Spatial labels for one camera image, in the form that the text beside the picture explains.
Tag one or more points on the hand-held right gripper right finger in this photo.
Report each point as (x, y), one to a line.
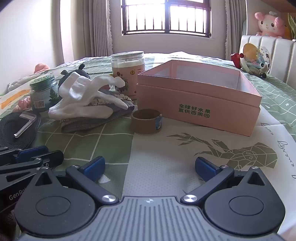
(204, 168)

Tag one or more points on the yellow green plush leaf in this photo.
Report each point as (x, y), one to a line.
(291, 25)

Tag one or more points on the white printed cloth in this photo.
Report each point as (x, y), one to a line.
(101, 101)

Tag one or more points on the white padded headboard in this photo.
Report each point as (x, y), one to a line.
(282, 60)

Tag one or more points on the orange pink soft item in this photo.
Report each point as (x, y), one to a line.
(41, 67)

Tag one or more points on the dark plush toy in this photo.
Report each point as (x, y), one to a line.
(79, 70)

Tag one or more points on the cream thin sock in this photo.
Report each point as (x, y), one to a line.
(108, 81)

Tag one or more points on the green checked bed sheet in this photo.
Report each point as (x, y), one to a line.
(97, 143)

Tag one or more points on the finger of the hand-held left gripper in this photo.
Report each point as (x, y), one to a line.
(49, 156)
(30, 153)

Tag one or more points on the white ribbed sock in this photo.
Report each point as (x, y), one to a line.
(74, 92)

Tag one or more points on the clear jar with beige label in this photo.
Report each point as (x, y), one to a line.
(129, 71)

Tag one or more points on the pink scrunchie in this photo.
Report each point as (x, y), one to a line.
(24, 103)

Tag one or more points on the orange and grey knitted sock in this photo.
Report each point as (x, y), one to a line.
(92, 122)

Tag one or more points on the barred window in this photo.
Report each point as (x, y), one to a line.
(166, 16)

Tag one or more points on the brown cardboard tape roll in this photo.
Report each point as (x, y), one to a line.
(145, 122)

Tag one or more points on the beige curtain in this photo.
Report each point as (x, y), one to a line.
(92, 27)
(234, 25)

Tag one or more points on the metal hex key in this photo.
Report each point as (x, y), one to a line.
(25, 124)

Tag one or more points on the green lidded glass jar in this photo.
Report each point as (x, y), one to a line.
(42, 95)

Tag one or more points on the red toy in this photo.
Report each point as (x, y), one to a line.
(236, 59)

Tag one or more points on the pink plush toy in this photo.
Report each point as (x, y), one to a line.
(269, 24)

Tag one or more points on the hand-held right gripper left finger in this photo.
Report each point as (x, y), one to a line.
(94, 167)

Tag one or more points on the pink cardboard box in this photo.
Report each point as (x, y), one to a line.
(198, 102)

